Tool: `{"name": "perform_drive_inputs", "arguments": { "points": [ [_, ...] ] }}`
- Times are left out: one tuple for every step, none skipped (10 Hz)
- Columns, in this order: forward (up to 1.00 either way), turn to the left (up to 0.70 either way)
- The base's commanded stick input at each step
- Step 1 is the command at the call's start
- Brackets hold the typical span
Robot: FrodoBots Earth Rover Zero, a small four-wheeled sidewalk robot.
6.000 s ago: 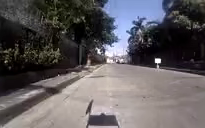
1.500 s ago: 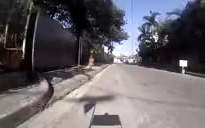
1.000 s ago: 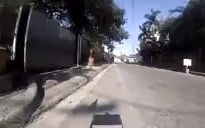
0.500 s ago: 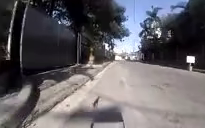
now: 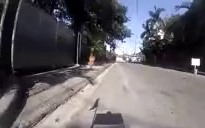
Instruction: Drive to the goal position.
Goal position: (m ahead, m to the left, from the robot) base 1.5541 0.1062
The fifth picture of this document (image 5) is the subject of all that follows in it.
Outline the group of palm trees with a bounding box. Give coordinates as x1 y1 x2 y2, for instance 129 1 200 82
139 0 205 73

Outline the grey concrete pavement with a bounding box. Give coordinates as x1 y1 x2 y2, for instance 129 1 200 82
0 63 114 128

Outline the grey asphalt road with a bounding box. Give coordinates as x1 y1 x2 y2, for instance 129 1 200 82
33 62 205 128

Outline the row of trees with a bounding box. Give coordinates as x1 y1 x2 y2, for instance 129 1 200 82
33 0 133 65

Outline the white sign on post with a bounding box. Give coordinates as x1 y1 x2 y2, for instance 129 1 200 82
190 57 202 75

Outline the dark concrete kerb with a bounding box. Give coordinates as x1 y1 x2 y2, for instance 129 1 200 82
25 63 116 128

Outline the dark panel fence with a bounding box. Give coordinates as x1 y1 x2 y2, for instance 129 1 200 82
0 0 83 74

